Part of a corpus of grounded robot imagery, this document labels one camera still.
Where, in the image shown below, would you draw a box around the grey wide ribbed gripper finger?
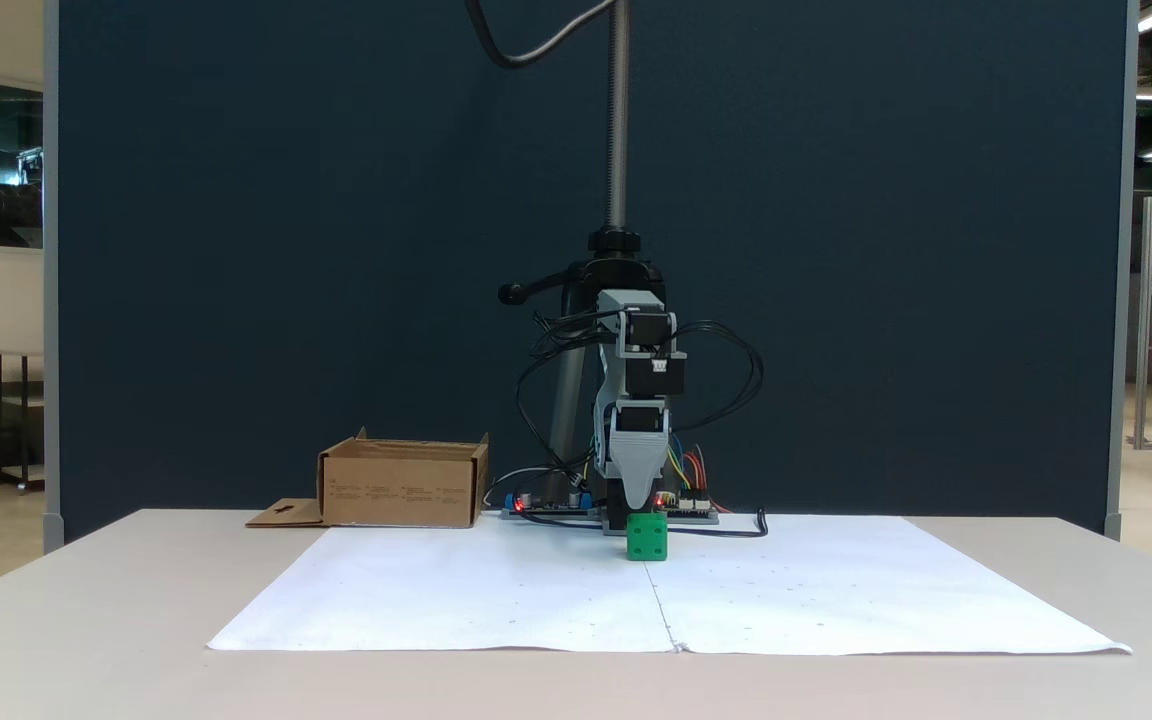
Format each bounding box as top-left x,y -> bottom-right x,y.
609,434 -> 673,510

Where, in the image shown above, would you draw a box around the dark shelf cart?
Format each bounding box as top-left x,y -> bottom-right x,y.
0,349 -> 46,493

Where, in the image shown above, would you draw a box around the black arm wire bundle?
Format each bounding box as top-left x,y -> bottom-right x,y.
515,309 -> 629,493

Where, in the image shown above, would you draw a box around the circuit board with coloured wires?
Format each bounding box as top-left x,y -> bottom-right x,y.
656,487 -> 720,524

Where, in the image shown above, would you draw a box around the green die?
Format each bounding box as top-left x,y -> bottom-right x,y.
626,512 -> 670,562

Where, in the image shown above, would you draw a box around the grey camera cable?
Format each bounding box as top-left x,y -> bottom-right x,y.
465,0 -> 619,70

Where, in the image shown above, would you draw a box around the open brown cardboard box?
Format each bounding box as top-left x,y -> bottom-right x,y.
245,427 -> 491,530

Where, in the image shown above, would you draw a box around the blue circuit board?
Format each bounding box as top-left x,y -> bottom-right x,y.
500,489 -> 603,522

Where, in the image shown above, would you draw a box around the dark blue partition panel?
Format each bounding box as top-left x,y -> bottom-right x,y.
43,0 -> 1139,553

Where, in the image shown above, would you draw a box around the white paper sheet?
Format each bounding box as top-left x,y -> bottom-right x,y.
207,524 -> 679,654
648,514 -> 1133,657

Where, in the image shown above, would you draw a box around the framed wall window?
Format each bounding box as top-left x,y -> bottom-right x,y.
0,71 -> 45,257

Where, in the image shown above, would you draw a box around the black looped gripper wires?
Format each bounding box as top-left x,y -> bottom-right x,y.
671,319 -> 766,433

